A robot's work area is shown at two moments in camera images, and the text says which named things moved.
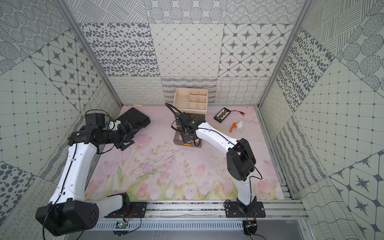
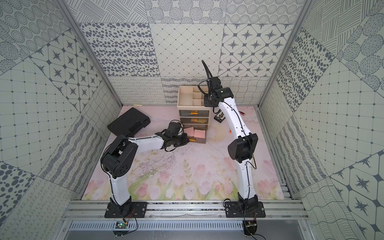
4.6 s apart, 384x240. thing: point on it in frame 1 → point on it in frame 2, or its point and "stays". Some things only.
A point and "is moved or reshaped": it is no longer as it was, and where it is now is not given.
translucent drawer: (178, 140) is moved or reshaped
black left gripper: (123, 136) → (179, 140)
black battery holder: (224, 113) stays
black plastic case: (96, 119) → (172, 129)
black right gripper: (185, 138) → (206, 103)
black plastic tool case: (136, 120) stays
